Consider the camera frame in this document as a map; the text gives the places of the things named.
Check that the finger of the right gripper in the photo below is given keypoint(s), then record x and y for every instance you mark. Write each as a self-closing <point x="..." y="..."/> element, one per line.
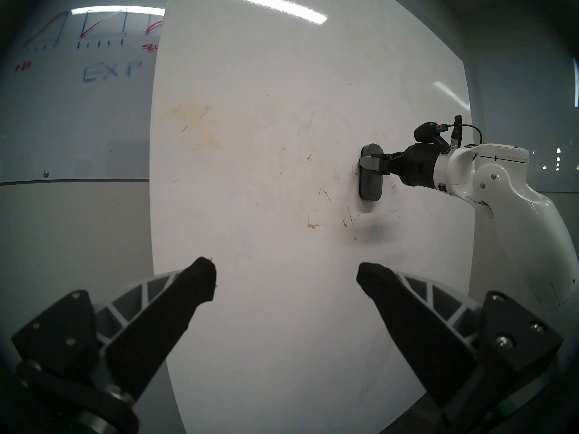
<point x="377" y="163"/>

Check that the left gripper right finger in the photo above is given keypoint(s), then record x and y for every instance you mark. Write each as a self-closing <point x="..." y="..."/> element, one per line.
<point x="416" y="333"/>

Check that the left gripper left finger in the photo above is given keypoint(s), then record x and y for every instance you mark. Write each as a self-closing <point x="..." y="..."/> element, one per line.
<point x="154" y="329"/>

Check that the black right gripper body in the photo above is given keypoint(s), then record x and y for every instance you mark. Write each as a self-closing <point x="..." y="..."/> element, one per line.
<point x="418" y="164"/>

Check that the dark grey whiteboard eraser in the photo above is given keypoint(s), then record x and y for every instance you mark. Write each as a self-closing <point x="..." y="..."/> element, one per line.
<point x="371" y="184"/>

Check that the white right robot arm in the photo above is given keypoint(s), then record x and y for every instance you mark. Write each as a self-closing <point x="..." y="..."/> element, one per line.
<point x="511" y="189"/>

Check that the white freestanding whiteboard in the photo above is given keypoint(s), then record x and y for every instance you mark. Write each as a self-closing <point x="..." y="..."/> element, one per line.
<point x="271" y="324"/>

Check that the wall-mounted glass board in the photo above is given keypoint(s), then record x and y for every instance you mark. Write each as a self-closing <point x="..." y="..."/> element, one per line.
<point x="520" y="121"/>
<point x="68" y="121"/>

